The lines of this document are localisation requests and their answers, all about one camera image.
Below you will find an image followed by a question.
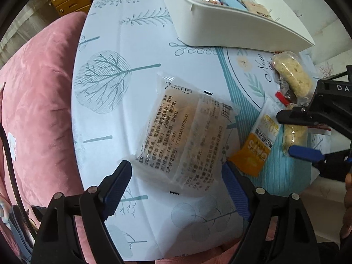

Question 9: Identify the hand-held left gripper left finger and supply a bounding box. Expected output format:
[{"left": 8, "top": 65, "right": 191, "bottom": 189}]
[{"left": 31, "top": 159, "right": 133, "bottom": 264}]

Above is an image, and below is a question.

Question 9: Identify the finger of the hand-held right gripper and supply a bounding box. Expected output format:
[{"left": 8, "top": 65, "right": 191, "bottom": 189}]
[
  {"left": 276, "top": 103, "right": 334, "bottom": 132},
  {"left": 289, "top": 145, "right": 352, "bottom": 171}
]

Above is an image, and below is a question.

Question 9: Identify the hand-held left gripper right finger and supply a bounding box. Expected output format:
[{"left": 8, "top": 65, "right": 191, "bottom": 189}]
[{"left": 221, "top": 162, "right": 319, "bottom": 264}]

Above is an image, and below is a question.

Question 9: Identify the rice crispy bar packet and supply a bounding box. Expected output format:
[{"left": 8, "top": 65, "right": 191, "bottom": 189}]
[
  {"left": 282, "top": 124, "right": 308, "bottom": 158},
  {"left": 271, "top": 50, "right": 316, "bottom": 106}
]

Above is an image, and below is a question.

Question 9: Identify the orange oat bar packet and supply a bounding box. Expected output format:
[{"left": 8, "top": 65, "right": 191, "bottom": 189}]
[{"left": 229, "top": 95, "right": 281, "bottom": 178}]

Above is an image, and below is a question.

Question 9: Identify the clear bread packet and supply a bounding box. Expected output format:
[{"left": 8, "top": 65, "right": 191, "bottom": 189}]
[{"left": 129, "top": 71, "right": 240, "bottom": 198}]

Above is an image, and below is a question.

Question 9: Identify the white plastic storage tray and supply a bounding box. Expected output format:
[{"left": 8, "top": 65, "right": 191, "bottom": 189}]
[{"left": 158, "top": 0, "right": 316, "bottom": 53}]

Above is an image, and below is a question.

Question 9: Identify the large cookie packet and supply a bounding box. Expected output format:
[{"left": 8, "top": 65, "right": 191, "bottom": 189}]
[{"left": 198, "top": 0, "right": 244, "bottom": 8}]

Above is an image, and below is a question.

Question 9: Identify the white red-edged packet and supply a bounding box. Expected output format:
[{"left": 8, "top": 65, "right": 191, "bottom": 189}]
[{"left": 306, "top": 125, "right": 334, "bottom": 156}]

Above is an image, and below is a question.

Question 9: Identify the leaf print curtain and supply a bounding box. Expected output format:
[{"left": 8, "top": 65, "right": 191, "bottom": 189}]
[{"left": 295, "top": 3, "right": 352, "bottom": 242}]

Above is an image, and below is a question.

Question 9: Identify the tree print tablecloth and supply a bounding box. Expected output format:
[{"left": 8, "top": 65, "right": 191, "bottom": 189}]
[{"left": 71, "top": 0, "right": 330, "bottom": 256}]

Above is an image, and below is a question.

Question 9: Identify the white card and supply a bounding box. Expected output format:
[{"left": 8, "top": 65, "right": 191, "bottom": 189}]
[{"left": 8, "top": 132, "right": 18, "bottom": 162}]

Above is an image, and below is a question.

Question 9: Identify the pink blanket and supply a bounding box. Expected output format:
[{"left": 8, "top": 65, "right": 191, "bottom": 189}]
[{"left": 0, "top": 11, "right": 91, "bottom": 264}]

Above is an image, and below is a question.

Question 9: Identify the white lace cover cloth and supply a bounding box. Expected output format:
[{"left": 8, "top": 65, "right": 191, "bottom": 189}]
[{"left": 0, "top": 4, "right": 59, "bottom": 66}]

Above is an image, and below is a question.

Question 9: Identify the black cable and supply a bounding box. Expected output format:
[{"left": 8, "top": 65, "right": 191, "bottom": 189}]
[{"left": 0, "top": 125, "right": 36, "bottom": 238}]

